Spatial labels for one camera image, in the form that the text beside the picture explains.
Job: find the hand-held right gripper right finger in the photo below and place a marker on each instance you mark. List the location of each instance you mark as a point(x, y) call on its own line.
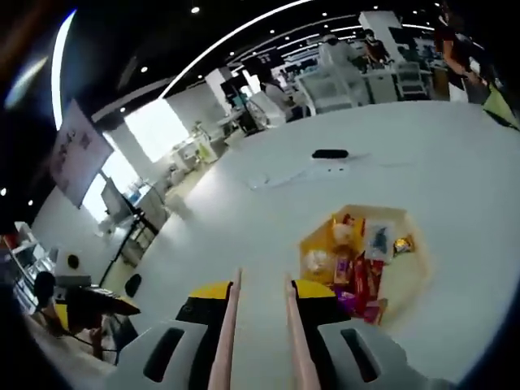
point(329, 321)

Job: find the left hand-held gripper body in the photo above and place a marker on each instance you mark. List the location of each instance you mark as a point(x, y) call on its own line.
point(71, 268)

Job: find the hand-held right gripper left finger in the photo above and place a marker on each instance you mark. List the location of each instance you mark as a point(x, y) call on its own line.
point(195, 329)

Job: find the purple food packet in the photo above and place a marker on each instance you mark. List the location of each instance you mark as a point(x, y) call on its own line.
point(347, 302)

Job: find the pink food tongs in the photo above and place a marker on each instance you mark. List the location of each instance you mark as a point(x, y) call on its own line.
point(227, 337)

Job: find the long red-brown food packet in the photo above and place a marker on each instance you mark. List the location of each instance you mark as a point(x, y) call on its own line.
point(359, 280)

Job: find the clear silver food packet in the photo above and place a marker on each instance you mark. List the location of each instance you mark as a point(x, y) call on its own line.
point(380, 239)

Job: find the small gold food packet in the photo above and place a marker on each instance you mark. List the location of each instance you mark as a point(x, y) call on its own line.
point(403, 245)

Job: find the cream rectangular container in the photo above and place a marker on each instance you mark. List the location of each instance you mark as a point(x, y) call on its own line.
point(406, 221)

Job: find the black oval pouch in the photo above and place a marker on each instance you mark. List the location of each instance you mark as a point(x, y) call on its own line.
point(133, 284)

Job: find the white storage shelf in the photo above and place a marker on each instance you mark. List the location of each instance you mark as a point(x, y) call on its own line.
point(24, 260)

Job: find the black screen stand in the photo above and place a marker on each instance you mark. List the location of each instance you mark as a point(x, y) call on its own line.
point(130, 231)

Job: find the large display screen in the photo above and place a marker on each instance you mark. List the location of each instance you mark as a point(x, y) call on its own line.
point(77, 158)

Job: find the black oblong device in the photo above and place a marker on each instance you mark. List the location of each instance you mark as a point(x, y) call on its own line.
point(330, 154)

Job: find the long ceiling strip light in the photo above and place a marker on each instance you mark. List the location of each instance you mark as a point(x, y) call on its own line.
point(59, 69)
point(227, 40)

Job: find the white square pillar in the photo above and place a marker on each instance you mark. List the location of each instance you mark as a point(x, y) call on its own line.
point(382, 24)

